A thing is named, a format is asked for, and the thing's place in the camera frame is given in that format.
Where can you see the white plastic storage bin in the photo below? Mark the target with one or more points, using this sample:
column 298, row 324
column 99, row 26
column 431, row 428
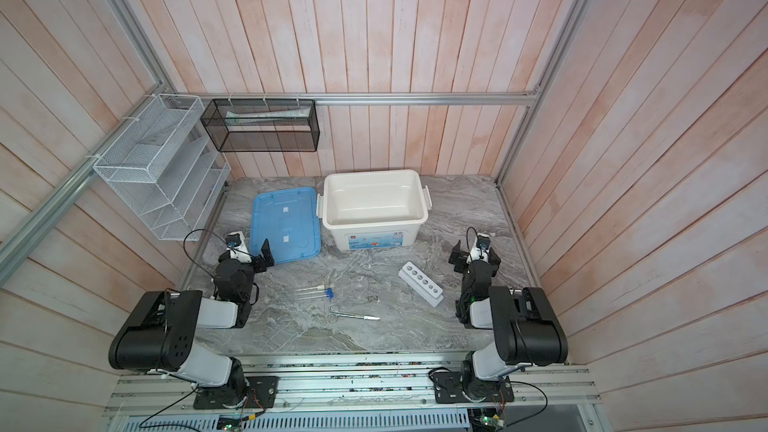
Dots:
column 373, row 210

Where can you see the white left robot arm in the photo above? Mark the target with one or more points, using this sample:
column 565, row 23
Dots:
column 159, row 335

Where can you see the aluminium frame rail back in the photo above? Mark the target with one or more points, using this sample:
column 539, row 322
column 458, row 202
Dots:
column 385, row 99

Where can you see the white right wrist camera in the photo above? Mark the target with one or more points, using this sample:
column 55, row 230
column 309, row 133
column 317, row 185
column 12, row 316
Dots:
column 481, row 249

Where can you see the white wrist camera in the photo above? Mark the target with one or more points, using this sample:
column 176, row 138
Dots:
column 481, row 249
column 235, row 244

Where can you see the test tube blue cap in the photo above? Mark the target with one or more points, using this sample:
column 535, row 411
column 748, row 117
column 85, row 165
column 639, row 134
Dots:
column 326, row 295
column 315, row 292

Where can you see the aluminium frame rail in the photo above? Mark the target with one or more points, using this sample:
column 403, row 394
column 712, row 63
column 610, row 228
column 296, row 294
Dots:
column 385, row 99
column 25, row 238

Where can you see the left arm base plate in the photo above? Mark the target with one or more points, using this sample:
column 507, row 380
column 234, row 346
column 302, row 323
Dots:
column 250, row 392

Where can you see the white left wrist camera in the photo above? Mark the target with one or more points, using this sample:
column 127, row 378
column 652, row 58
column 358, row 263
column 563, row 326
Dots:
column 235, row 244

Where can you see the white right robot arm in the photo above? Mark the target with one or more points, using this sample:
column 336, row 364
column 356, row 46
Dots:
column 526, row 331

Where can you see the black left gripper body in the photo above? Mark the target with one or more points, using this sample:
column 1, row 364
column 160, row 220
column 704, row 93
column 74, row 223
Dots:
column 257, row 258

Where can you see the white wire mesh shelf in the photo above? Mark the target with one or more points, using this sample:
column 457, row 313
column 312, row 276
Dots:
column 166, row 172

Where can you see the black wire mesh basket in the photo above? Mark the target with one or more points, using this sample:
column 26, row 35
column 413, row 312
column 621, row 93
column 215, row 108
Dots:
column 262, row 125

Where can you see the aluminium frame rail left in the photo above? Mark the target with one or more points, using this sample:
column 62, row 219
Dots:
column 25, row 238

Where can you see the white test tube rack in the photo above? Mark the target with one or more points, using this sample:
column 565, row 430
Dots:
column 423, row 285

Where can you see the blue plastic bin lid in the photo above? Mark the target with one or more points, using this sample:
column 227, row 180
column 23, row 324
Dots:
column 287, row 219

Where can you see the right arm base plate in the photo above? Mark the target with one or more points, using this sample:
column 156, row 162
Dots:
column 461, row 387

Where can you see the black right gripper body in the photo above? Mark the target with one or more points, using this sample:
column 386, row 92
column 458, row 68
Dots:
column 475, row 260

